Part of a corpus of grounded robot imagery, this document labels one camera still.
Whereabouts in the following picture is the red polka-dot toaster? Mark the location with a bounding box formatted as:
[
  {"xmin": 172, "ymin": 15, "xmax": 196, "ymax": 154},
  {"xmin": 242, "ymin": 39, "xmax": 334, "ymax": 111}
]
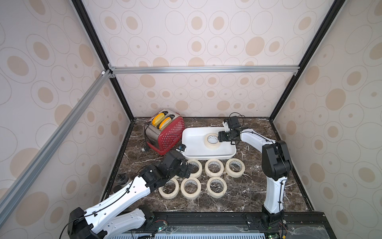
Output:
[{"xmin": 143, "ymin": 109, "xmax": 186, "ymax": 155}]

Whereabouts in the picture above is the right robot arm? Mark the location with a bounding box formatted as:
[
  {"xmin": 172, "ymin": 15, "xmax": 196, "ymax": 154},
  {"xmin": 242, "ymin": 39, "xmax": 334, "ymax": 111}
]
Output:
[{"xmin": 218, "ymin": 116, "xmax": 293, "ymax": 229}]

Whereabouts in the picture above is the masking tape roll three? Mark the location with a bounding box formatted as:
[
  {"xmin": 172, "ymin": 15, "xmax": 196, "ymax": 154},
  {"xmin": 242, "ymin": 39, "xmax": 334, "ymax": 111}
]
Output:
[{"xmin": 205, "ymin": 159, "xmax": 224, "ymax": 177}]

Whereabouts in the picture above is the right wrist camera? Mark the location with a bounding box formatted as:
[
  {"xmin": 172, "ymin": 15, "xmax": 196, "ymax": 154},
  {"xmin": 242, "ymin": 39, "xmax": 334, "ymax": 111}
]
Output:
[{"xmin": 223, "ymin": 119, "xmax": 230, "ymax": 132}]

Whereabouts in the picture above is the diagonal aluminium frame bar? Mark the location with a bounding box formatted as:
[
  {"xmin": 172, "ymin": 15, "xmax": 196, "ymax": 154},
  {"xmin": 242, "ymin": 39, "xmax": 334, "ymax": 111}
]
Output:
[{"xmin": 1, "ymin": 70, "xmax": 111, "ymax": 226}]

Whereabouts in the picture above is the masking tape roll four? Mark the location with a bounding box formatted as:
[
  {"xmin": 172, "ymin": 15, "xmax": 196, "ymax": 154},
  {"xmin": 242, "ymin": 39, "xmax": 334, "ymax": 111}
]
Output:
[{"xmin": 225, "ymin": 158, "xmax": 245, "ymax": 178}]

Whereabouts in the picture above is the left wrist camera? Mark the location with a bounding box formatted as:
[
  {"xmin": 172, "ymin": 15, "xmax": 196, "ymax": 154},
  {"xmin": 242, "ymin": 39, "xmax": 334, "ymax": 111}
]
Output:
[{"xmin": 176, "ymin": 144, "xmax": 187, "ymax": 152}]

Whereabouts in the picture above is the yellow toast slice left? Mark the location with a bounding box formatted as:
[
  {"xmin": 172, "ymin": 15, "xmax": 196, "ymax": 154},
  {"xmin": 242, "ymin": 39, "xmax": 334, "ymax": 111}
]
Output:
[{"xmin": 151, "ymin": 113, "xmax": 166, "ymax": 127}]

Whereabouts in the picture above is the masking tape roll one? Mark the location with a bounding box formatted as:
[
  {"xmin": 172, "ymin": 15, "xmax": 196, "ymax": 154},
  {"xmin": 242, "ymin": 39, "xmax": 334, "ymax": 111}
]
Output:
[{"xmin": 159, "ymin": 178, "xmax": 180, "ymax": 200}]

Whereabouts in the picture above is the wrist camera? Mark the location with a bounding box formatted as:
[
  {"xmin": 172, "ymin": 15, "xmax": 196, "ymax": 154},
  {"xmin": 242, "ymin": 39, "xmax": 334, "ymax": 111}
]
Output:
[
  {"xmin": 223, "ymin": 119, "xmax": 230, "ymax": 132},
  {"xmin": 176, "ymin": 144, "xmax": 187, "ymax": 152}
]

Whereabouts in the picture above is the white plastic storage box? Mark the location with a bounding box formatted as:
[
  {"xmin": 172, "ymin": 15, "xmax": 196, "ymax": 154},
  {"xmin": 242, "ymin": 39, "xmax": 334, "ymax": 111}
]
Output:
[{"xmin": 182, "ymin": 127, "xmax": 236, "ymax": 160}]

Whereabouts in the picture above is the masking tape roll seven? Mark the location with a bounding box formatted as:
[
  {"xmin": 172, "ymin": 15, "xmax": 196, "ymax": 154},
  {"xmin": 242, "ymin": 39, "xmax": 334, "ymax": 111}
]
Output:
[{"xmin": 204, "ymin": 133, "xmax": 221, "ymax": 150}]

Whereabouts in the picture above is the masking tape roll two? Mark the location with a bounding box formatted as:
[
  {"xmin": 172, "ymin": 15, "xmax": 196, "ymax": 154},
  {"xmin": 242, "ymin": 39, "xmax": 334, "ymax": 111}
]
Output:
[{"xmin": 207, "ymin": 177, "xmax": 227, "ymax": 198}]

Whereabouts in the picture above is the clear jar black lid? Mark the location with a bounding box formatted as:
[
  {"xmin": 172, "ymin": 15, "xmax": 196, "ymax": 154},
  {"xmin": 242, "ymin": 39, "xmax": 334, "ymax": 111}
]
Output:
[{"xmin": 115, "ymin": 173, "xmax": 130, "ymax": 187}]

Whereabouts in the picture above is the yellow toast slice right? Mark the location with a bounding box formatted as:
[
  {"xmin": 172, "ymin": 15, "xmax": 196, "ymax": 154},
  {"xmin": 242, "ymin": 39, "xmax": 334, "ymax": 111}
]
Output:
[{"xmin": 158, "ymin": 117, "xmax": 172, "ymax": 129}]

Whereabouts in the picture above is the horizontal aluminium frame bar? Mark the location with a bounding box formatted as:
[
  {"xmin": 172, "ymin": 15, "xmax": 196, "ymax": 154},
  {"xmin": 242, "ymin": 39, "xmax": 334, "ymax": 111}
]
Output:
[{"xmin": 111, "ymin": 65, "xmax": 300, "ymax": 74}]

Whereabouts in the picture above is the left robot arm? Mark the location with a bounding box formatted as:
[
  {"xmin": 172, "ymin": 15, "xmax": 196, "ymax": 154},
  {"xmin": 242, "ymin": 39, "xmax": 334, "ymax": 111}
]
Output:
[{"xmin": 64, "ymin": 150, "xmax": 194, "ymax": 239}]

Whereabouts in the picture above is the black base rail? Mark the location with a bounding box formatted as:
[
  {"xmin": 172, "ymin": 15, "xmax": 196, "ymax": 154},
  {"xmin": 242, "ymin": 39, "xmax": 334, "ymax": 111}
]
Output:
[{"xmin": 90, "ymin": 210, "xmax": 336, "ymax": 239}]

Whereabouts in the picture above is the masking tape roll six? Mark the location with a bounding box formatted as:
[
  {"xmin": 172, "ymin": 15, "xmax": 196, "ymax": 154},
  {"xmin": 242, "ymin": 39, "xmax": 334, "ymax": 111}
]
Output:
[{"xmin": 181, "ymin": 177, "xmax": 202, "ymax": 200}]

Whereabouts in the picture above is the yellow toast slice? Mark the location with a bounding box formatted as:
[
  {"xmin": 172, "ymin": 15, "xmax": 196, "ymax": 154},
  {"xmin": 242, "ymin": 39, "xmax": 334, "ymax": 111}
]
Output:
[
  {"xmin": 158, "ymin": 117, "xmax": 172, "ymax": 129},
  {"xmin": 151, "ymin": 113, "xmax": 166, "ymax": 127}
]

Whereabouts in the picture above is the masking tape roll five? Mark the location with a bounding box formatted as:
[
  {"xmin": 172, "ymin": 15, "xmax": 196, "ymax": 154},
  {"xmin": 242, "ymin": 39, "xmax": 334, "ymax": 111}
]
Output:
[{"xmin": 188, "ymin": 159, "xmax": 203, "ymax": 178}]

